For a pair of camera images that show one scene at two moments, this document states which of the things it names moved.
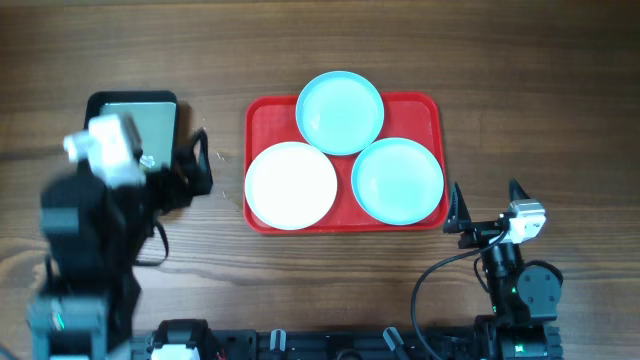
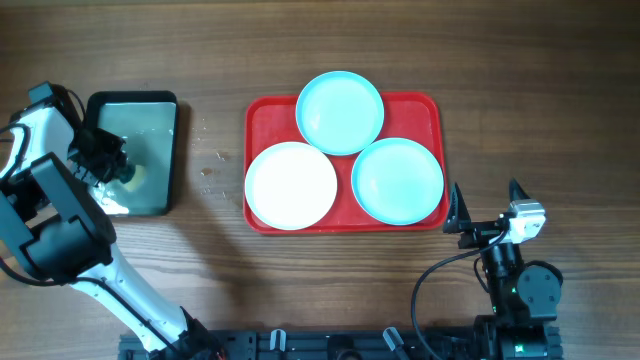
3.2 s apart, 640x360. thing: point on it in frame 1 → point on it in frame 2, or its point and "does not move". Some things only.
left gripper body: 162,183 → 103,162
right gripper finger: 458,216 does not move
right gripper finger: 516,192 does not move
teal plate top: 340,113 does not move
